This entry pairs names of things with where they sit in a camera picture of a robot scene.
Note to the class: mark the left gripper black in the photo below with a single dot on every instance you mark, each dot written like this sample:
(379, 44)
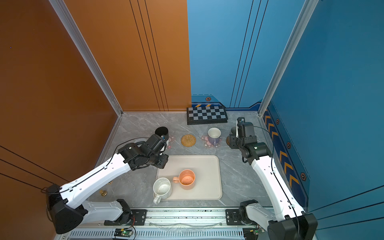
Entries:
(164, 160)

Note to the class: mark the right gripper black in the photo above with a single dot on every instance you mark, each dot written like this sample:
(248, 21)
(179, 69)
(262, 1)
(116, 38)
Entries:
(232, 139)

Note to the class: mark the black mug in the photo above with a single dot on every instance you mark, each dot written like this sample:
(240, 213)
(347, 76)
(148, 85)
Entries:
(162, 132)

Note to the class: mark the pink flower coaster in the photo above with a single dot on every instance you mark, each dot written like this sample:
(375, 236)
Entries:
(208, 145)
(170, 142)

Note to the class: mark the lavender mug white inside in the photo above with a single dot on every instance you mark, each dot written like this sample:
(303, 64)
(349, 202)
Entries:
(214, 136)

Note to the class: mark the woven rattan coaster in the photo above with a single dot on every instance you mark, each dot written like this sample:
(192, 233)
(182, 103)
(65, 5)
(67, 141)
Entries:
(188, 140)

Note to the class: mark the orange pink mug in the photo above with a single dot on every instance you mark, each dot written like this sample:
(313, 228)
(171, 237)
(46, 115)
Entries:
(186, 179)

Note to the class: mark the brown wooden coaster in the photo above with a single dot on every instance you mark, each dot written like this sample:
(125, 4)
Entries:
(228, 141)

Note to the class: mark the grey green mug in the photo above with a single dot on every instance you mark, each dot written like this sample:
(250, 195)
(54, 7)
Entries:
(234, 132)

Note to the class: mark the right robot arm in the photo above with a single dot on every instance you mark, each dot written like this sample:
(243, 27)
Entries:
(289, 220)

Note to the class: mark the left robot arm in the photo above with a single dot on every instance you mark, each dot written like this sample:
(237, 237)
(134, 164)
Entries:
(68, 206)

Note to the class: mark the cream serving tray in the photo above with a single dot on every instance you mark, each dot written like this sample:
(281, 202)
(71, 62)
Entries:
(208, 185)

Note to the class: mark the folded checkerboard box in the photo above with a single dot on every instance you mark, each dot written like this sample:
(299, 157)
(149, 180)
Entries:
(212, 114)

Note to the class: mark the small brass bell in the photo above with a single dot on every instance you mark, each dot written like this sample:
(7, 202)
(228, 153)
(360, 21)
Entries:
(103, 193)

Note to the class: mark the green circuit board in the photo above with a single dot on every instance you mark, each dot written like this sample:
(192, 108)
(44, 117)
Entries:
(123, 234)

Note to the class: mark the right small circuit board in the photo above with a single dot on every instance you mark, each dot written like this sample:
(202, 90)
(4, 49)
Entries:
(252, 233)

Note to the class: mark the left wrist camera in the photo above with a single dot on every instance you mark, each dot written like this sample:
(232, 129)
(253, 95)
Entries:
(157, 143)

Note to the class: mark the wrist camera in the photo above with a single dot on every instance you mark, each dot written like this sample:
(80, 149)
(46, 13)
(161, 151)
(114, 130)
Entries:
(244, 129)
(157, 143)

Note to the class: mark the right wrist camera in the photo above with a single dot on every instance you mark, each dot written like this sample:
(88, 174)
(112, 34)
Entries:
(244, 129)

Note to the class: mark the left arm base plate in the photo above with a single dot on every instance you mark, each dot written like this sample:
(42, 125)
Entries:
(136, 217)

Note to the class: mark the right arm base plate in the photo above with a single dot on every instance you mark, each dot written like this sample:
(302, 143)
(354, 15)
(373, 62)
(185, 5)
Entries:
(235, 217)

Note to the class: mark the aluminium front rail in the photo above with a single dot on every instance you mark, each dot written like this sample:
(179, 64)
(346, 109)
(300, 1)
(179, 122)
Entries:
(195, 214)

